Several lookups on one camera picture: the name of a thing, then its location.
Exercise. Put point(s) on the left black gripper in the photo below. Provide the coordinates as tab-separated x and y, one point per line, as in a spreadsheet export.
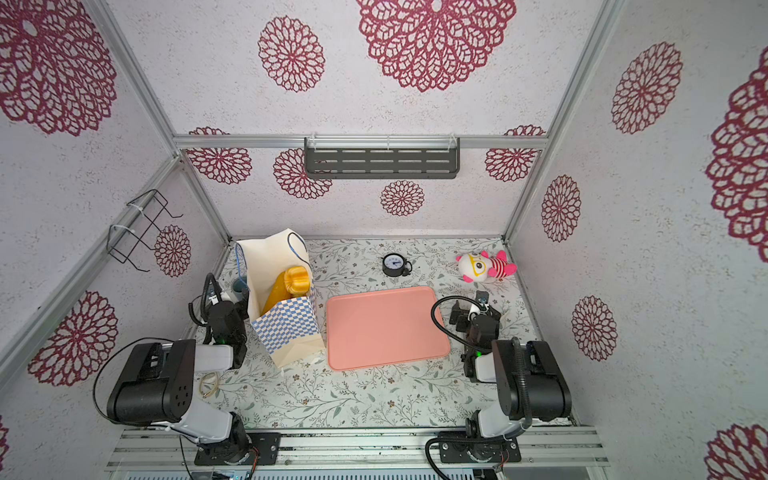
244	308

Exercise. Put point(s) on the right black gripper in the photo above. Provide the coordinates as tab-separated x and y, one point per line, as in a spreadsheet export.
463	316

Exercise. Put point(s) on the long baguette bread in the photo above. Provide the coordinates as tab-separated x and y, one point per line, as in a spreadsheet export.
278	293

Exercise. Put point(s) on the blue checkered paper bag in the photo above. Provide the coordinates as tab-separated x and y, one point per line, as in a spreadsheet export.
290	331

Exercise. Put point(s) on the small bundt cake bread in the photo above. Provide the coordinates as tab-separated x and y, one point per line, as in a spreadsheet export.
297	281

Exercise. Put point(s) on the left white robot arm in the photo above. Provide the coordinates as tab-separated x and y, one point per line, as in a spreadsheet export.
156	385

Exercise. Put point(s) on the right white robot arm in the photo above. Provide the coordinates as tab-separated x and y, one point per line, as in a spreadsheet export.
529	383

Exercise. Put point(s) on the teal ceramic cup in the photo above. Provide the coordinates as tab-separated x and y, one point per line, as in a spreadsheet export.
240	288

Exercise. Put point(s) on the beige rubber band loop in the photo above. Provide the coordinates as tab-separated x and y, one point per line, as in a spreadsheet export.
209	384

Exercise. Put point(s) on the pink white plush toy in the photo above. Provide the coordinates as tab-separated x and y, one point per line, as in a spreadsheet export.
483	267

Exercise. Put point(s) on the black alarm clock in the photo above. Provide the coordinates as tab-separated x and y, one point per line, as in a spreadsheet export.
396	265

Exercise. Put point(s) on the pink plastic tray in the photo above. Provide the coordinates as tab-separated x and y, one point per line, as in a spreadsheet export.
380	328

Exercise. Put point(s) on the black wire wall rack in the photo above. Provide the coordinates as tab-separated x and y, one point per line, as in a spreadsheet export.
123	239

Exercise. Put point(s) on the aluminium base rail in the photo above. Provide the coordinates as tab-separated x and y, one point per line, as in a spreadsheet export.
381	448

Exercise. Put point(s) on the grey wall shelf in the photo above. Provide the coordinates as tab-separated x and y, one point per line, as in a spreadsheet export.
387	158

